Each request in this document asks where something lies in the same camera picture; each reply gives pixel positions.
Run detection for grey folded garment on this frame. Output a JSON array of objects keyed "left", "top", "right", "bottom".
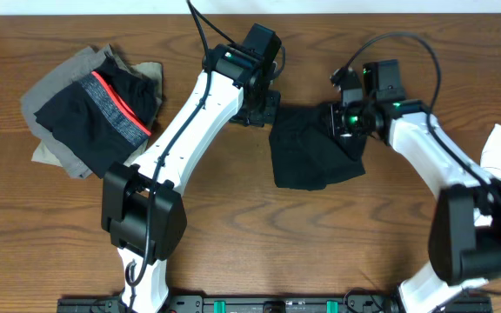
[{"left": 20, "top": 45, "right": 114, "bottom": 178}]

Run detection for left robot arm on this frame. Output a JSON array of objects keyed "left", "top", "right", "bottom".
[{"left": 102, "top": 43, "right": 286, "bottom": 312}]

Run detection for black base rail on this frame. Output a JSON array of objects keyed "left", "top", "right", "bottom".
[{"left": 57, "top": 295, "right": 494, "bottom": 313}]

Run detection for black polo shirt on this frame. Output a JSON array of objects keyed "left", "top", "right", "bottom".
[{"left": 269, "top": 102, "right": 367, "bottom": 190}]

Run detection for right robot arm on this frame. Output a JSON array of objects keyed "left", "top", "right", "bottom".
[{"left": 330, "top": 63, "right": 501, "bottom": 312}]

